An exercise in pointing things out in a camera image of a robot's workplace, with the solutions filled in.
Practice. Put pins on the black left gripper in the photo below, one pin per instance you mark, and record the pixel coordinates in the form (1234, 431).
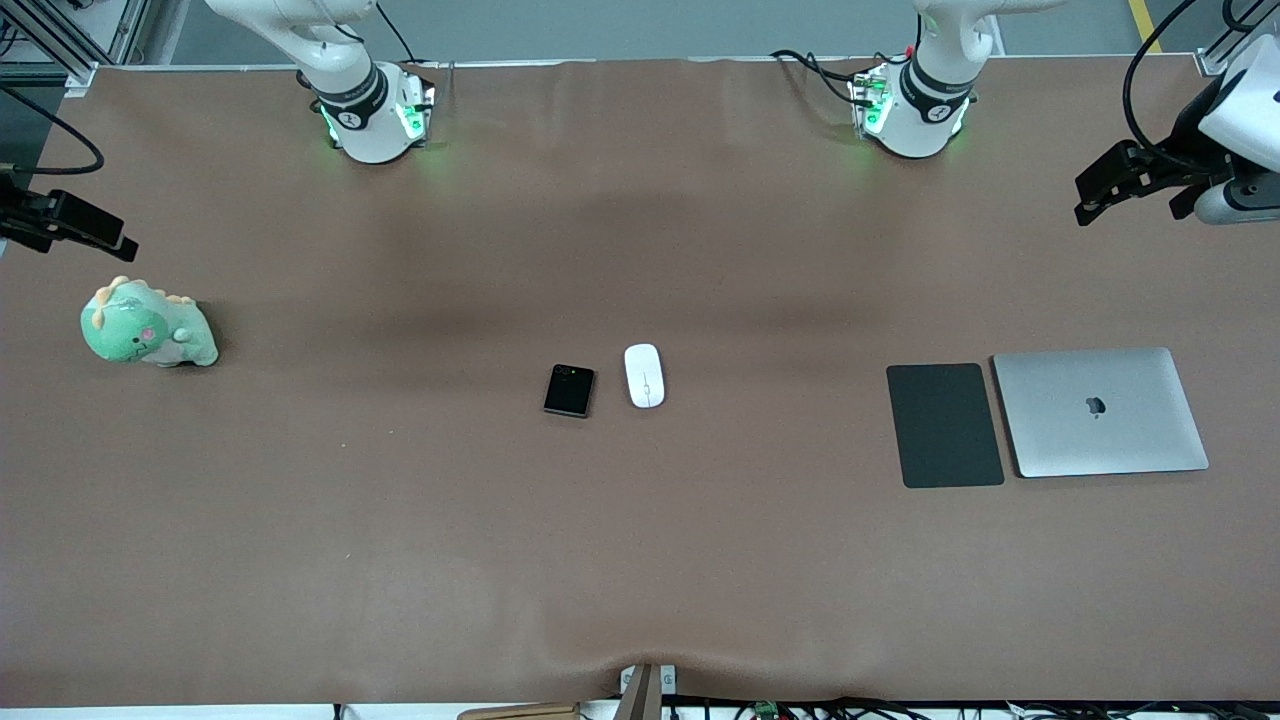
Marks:
(1183, 149)

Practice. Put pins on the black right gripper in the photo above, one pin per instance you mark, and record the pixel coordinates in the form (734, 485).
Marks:
(22, 215)

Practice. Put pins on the black phone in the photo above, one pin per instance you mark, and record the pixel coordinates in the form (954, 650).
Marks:
(569, 391)

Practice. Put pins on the white computer mouse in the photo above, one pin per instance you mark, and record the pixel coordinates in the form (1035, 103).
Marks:
(644, 376)

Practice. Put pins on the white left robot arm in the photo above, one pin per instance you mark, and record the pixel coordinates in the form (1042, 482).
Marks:
(920, 110)

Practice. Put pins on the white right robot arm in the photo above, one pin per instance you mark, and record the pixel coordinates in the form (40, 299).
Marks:
(350, 110)

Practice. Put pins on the black mouse pad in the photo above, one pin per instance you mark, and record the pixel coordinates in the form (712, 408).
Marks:
(944, 425)

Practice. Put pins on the green dinosaur plush toy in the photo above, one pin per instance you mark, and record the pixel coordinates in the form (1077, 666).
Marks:
(140, 325)

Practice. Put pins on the silver closed laptop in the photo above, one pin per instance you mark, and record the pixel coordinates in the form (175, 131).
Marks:
(1100, 412)

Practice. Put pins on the brown table cover mat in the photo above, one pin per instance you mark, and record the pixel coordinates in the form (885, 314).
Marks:
(640, 550)

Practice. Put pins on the green terminal connector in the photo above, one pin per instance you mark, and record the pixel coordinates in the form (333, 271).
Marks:
(767, 710)

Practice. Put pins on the brown wooden board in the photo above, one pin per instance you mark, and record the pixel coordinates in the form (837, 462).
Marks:
(520, 712)

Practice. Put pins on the aluminium frame profile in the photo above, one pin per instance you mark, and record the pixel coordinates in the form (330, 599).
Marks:
(1225, 50)
(60, 40)

